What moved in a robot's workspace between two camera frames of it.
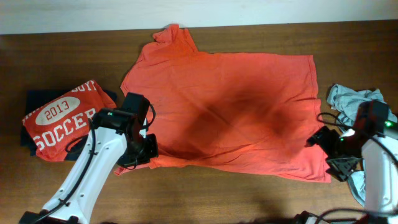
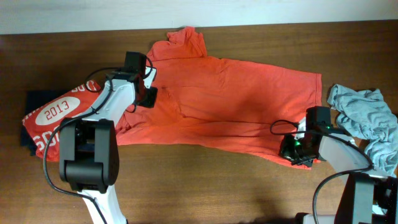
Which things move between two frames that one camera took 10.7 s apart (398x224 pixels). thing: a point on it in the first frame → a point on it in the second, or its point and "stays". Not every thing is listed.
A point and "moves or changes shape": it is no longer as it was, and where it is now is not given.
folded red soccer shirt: (58, 124) stays
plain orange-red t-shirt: (249, 113) moves or changes shape
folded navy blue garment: (35, 100) stays
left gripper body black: (144, 152) → (149, 97)
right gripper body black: (342, 154) → (296, 152)
